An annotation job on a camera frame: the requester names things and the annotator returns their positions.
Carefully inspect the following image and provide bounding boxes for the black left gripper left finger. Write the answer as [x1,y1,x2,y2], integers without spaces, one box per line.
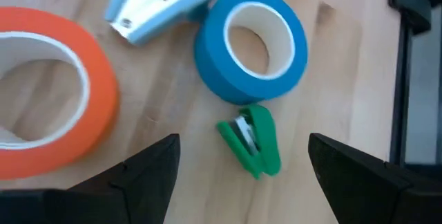
[0,133,182,224]

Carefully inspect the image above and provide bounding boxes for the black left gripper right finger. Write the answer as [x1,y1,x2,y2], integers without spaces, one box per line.
[307,132,442,224]

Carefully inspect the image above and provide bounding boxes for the orange tape roll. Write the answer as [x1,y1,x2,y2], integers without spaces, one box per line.
[0,6,121,180]

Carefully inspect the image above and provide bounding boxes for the blue tape roll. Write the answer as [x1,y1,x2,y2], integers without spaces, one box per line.
[193,0,309,106]

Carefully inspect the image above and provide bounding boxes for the light blue staple remover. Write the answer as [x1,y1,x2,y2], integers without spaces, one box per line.
[104,0,218,47]

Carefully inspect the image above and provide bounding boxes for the black aluminium table frame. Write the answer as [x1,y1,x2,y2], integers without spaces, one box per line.
[387,0,442,175]

